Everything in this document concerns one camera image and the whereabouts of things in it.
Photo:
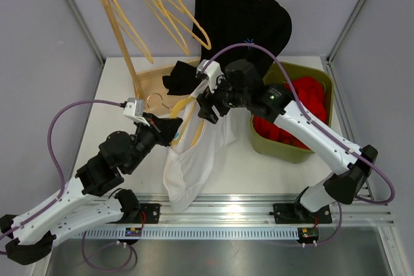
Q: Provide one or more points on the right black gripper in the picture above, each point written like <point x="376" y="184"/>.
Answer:
<point x="206" y="101"/>

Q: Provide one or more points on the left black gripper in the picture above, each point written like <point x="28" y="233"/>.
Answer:
<point x="162" y="128"/>

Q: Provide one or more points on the white t shirt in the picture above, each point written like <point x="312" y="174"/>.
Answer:
<point x="191" y="156"/>

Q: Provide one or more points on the red t shirt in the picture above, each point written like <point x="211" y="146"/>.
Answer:
<point x="272" y="132"/>
<point x="311" y="94"/>

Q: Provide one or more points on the yellow hanger of orange shirt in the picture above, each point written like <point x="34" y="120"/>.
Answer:
<point x="116" y="14"/>

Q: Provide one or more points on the yellow hanger of red shirt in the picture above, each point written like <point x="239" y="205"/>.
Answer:
<point x="158" y="9"/>
<point x="203" y="39"/>

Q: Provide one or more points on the yellow hanger of front red shirt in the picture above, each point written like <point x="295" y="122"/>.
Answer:
<point x="158" y="9"/>

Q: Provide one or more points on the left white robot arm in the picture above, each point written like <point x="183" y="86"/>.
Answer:
<point x="35" y="234"/>

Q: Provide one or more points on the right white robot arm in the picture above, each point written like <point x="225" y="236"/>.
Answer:
<point x="240" y="86"/>

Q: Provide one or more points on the black t shirt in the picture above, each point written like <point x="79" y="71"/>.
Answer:
<point x="251" y="22"/>

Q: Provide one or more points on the wooden clothes rack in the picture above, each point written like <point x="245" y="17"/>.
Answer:
<point x="138" y="92"/>

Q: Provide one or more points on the green plastic basket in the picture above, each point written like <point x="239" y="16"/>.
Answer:
<point x="287" y="152"/>

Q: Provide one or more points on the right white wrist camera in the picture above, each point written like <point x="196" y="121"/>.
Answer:
<point x="210" y="71"/>

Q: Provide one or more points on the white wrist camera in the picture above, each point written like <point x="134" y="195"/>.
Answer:
<point x="210" y="71"/>
<point x="133" y="109"/>

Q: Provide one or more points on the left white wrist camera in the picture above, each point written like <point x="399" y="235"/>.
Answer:
<point x="133" y="109"/>

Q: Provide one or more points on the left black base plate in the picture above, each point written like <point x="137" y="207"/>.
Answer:
<point x="149" y="213"/>

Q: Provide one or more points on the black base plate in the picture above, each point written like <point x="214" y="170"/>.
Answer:
<point x="292" y="213"/>
<point x="149" y="213"/>

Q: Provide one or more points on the grey slotted cable duct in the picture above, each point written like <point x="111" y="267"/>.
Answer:
<point x="193" y="233"/>

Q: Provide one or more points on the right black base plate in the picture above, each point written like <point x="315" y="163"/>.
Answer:
<point x="292" y="213"/>

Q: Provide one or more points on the left aluminium frame post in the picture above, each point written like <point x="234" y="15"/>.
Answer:
<point x="86" y="32"/>

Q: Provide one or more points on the aluminium frame post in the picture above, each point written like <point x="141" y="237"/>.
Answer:
<point x="355" y="12"/>
<point x="86" y="32"/>

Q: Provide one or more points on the aluminium mounting rail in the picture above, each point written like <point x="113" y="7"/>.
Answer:
<point x="253" y="211"/>

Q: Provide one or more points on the right aluminium frame post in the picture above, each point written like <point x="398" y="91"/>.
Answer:
<point x="355" y="12"/>

